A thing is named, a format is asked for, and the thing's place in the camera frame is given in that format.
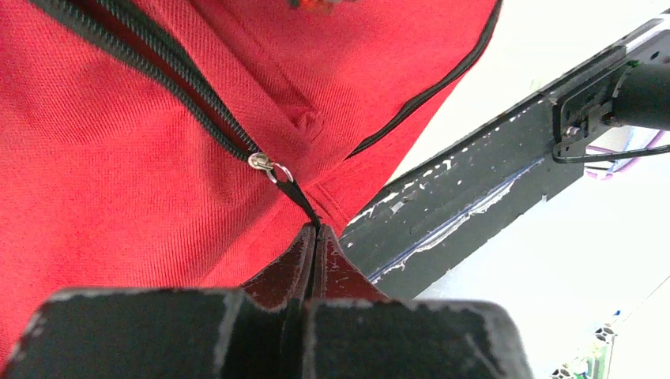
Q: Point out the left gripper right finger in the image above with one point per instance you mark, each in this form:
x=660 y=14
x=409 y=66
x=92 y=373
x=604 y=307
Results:
x=352 y=330

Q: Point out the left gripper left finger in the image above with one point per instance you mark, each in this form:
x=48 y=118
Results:
x=250 y=331

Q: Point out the red student backpack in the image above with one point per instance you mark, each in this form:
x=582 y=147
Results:
x=126 y=127

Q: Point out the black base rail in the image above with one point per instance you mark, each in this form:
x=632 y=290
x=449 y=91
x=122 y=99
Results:
x=430 y=219

